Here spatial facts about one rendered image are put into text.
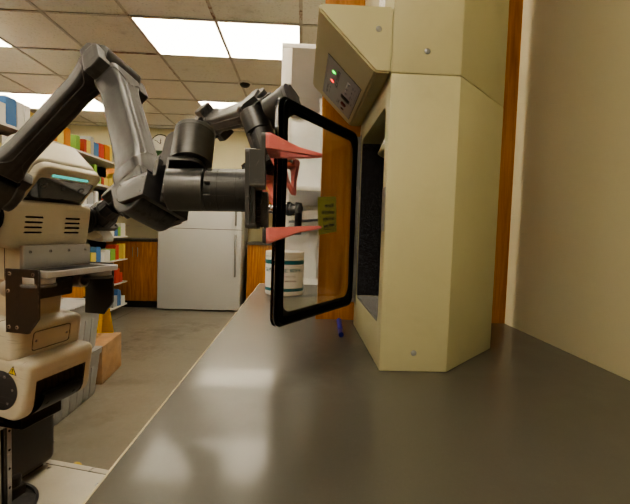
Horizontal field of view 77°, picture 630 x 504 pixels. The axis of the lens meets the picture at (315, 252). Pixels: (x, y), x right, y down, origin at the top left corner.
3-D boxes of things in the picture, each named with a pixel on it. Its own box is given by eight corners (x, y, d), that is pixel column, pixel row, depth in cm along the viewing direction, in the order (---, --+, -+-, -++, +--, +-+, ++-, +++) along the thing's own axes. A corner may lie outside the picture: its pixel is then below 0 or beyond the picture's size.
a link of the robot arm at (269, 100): (272, 126, 93) (247, 95, 88) (311, 98, 88) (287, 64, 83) (261, 150, 84) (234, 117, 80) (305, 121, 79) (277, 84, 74)
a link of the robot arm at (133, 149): (126, 96, 83) (77, 57, 74) (145, 78, 82) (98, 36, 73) (166, 243, 59) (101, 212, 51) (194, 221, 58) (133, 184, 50)
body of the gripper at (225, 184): (259, 147, 50) (200, 146, 50) (259, 228, 51) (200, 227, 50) (263, 157, 57) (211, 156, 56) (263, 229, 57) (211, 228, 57)
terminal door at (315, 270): (351, 304, 94) (358, 134, 92) (273, 329, 68) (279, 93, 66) (348, 304, 95) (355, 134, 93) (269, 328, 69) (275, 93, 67)
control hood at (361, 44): (360, 127, 94) (362, 83, 93) (391, 72, 61) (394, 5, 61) (311, 125, 93) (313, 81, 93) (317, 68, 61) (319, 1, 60)
